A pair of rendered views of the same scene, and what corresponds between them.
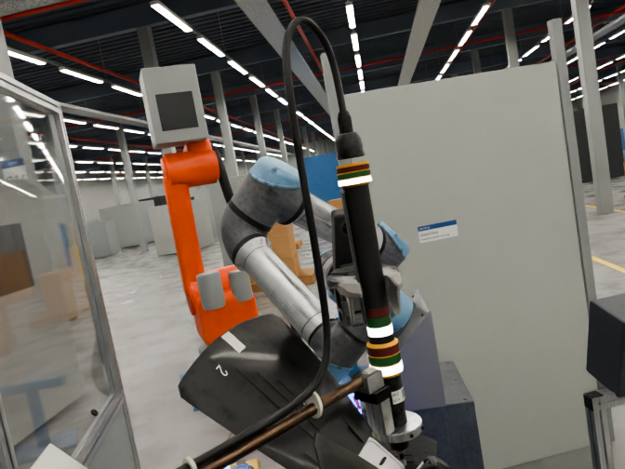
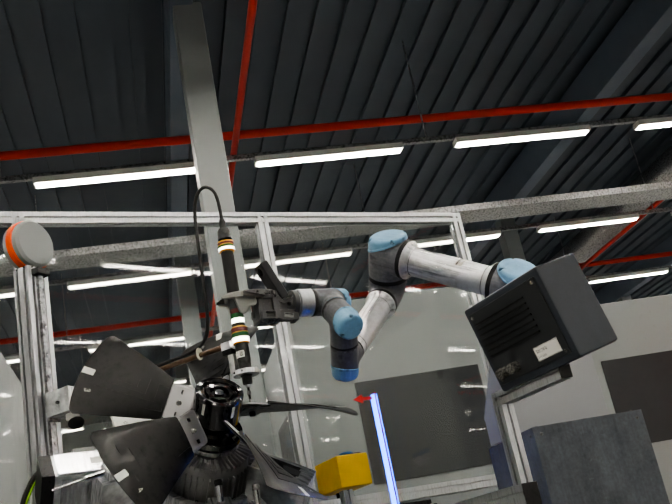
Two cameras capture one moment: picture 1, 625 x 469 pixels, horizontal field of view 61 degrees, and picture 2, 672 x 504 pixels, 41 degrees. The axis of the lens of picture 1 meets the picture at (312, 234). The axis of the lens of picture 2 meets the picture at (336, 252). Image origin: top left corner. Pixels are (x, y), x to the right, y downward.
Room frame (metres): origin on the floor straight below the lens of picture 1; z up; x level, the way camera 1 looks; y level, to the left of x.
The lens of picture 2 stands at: (0.13, -2.27, 0.74)
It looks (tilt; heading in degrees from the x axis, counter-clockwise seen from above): 20 degrees up; 69
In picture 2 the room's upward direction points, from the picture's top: 11 degrees counter-clockwise
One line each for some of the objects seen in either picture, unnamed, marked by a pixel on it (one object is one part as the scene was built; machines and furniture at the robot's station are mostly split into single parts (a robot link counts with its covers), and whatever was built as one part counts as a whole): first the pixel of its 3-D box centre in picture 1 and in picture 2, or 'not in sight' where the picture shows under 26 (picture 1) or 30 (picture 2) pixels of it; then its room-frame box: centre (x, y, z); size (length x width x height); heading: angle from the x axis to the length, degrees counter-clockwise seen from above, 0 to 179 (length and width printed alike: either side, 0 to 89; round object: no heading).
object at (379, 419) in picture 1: (387, 399); (240, 357); (0.68, -0.06, 1.32); 0.09 x 0.07 x 0.10; 132
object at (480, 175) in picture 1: (476, 260); not in sight; (2.60, -0.79, 1.10); 1.21 x 0.05 x 2.20; 97
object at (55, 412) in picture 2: not in sight; (64, 403); (0.27, 0.40, 1.36); 0.10 x 0.07 x 0.08; 132
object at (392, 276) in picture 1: (392, 294); (240, 302); (0.70, -0.09, 1.45); 0.09 x 0.03 x 0.06; 17
